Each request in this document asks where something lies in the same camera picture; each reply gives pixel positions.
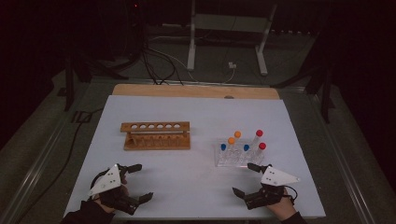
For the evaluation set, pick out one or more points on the red cap test tube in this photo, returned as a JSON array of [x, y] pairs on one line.
[[262, 146], [259, 133]]

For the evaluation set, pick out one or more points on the white table mat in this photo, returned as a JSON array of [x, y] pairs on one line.
[[193, 183]]

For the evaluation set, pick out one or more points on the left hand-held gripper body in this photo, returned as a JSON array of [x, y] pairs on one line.
[[107, 182]]

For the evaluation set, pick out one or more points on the clear plastic tube rack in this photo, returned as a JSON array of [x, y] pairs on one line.
[[238, 158]]

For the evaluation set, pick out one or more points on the black stand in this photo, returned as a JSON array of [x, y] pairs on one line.
[[69, 84], [325, 93]]

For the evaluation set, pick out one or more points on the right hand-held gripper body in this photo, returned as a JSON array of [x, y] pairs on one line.
[[277, 178]]

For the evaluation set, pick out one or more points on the person's left hand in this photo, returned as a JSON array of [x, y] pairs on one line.
[[105, 206]]

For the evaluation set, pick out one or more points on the white metal stand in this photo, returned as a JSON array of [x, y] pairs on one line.
[[230, 23]]

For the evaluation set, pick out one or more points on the wooden test tube rack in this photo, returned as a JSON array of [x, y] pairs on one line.
[[155, 143]]

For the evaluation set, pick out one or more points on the black equipment tower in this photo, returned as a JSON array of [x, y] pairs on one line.
[[135, 28]]

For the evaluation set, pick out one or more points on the black floor bracket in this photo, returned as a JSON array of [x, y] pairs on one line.
[[81, 116]]

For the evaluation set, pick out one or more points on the blue cap test tube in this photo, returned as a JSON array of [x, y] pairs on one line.
[[246, 147], [223, 146]]

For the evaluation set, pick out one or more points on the orange cap test tube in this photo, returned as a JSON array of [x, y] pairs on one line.
[[231, 140], [237, 134]]

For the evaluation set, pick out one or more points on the aluminium frame rail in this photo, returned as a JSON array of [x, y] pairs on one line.
[[345, 161], [37, 168]]

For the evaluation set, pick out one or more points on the person's right hand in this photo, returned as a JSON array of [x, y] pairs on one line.
[[282, 207]]

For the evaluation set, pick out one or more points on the white plug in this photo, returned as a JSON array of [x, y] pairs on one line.
[[232, 65]]

